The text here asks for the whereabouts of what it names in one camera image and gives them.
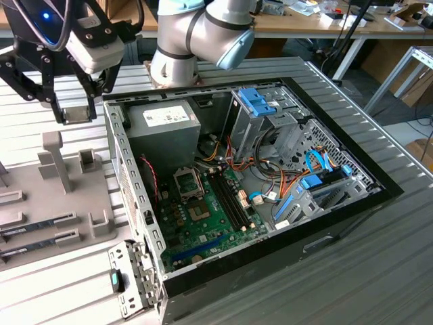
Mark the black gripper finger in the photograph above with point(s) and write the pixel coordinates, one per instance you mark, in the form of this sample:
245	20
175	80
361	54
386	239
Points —
105	81
47	84

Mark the silver CPU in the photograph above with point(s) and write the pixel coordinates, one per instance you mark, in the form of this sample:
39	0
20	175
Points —
78	115

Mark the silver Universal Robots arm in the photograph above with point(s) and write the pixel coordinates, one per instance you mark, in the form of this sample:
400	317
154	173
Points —
209	30

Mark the CPU socket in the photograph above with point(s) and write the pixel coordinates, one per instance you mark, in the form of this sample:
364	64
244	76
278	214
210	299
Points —
199	212

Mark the brown cardboard box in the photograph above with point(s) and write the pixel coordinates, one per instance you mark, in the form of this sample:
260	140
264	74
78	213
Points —
123	6
421	152
419	89

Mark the grey power supply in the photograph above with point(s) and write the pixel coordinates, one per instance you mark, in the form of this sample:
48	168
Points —
162	145

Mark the grey parts rack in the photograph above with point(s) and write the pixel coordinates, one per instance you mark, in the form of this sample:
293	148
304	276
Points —
40	203

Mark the dark RAM stick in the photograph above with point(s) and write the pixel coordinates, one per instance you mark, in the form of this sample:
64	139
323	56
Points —
27	227
27	248

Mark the blue plastic drive latch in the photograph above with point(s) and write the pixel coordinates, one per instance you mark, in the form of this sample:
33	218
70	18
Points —
257	101

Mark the black RAM slot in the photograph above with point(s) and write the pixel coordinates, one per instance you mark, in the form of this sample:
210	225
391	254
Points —
235	199
226	203

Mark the green motherboard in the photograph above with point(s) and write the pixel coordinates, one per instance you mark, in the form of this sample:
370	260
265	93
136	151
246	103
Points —
203	235

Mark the blue expansion slot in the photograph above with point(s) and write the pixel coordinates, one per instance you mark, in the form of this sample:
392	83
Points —
198	250

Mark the silver coin cell battery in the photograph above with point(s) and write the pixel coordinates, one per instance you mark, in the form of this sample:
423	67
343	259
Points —
197	258

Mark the black clip blue button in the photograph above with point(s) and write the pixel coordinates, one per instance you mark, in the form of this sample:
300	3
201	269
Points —
115	281

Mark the blue disk carrier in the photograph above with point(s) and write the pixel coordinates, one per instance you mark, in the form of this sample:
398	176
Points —
284	208

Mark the small white box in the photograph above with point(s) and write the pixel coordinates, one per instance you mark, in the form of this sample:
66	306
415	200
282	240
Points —
326	18

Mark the hard disk in blue carrier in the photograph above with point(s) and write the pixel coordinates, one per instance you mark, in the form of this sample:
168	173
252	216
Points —
313	183

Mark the black open PC case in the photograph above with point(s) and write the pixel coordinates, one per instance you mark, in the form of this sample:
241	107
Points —
270	271

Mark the black stand pole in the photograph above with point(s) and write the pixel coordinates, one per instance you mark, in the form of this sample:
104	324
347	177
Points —
352	30

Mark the grey metal disk bay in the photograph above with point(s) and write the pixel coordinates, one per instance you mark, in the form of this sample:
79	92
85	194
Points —
362	189

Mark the open cardboard box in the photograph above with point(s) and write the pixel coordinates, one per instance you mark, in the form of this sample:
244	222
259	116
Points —
409	10

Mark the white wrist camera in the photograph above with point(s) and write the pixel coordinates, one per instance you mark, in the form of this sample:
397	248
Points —
98	54

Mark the grey metal slot bracket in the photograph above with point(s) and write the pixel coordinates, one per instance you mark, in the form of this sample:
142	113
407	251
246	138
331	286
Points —
142	271

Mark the aluminium profile frame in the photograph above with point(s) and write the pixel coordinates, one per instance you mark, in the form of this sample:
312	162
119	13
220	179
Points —
389	78

